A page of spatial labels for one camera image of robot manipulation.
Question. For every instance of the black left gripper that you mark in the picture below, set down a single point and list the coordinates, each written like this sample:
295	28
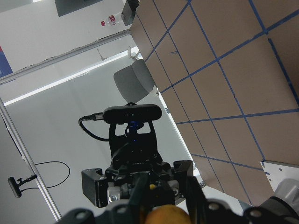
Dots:
136	166

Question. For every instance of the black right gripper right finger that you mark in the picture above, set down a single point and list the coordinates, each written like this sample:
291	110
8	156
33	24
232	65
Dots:
204	210

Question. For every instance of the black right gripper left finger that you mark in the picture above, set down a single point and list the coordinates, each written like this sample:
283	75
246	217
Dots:
128	211

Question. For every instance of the yellow push button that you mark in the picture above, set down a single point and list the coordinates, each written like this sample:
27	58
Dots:
165	214

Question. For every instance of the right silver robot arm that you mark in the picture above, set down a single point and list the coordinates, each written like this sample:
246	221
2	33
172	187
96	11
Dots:
281	208

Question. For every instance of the grey office chair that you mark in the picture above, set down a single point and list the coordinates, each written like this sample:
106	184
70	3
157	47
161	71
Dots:
134	82

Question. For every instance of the black mounted webcam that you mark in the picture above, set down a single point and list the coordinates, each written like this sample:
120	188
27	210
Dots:
15	185

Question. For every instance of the clear water bottle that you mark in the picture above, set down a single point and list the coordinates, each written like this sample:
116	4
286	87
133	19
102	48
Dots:
112	20

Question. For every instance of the black computer monitor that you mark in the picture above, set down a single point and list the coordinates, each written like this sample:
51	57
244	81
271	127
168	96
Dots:
65	7

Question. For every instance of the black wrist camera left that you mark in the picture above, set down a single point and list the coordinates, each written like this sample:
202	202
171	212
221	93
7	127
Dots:
128	113

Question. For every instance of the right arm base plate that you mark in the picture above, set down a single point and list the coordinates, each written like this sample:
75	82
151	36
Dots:
276	172

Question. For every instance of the blue red wall sign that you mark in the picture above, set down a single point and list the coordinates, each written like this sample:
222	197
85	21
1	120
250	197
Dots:
5	68

